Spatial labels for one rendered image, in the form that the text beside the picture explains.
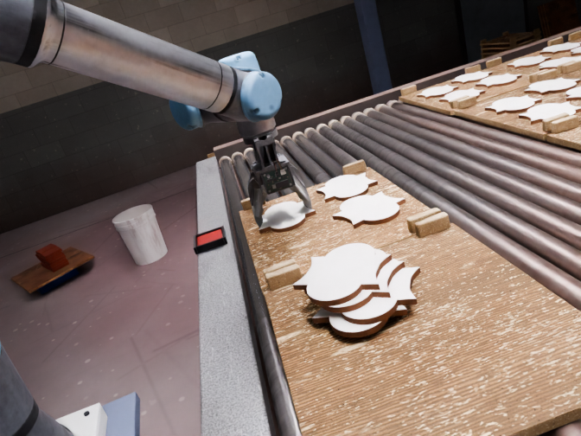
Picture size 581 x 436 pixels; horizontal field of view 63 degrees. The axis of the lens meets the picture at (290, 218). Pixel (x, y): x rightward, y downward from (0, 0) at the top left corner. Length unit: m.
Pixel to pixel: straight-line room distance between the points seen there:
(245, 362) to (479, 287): 0.34
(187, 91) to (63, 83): 5.33
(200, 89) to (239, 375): 0.40
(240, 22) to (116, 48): 5.43
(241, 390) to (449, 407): 0.27
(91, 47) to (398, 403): 0.54
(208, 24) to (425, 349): 5.58
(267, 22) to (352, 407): 5.75
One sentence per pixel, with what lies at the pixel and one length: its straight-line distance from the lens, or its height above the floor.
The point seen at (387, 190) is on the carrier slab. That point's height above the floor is 0.94.
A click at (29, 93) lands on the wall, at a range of 6.08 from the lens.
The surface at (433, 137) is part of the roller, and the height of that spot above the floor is 0.91.
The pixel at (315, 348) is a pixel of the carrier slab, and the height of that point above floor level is 0.94.
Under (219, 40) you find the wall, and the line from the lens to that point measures 6.01.
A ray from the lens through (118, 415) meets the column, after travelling 0.82.
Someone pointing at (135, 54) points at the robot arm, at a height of 1.34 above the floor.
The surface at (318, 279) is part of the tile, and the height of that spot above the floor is 0.99.
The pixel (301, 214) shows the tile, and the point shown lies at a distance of 1.02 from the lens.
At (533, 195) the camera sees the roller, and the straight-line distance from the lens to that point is 0.99.
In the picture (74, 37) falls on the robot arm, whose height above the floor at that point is 1.38.
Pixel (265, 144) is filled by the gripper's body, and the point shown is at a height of 1.12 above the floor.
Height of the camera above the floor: 1.33
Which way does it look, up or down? 22 degrees down
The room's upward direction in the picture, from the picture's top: 17 degrees counter-clockwise
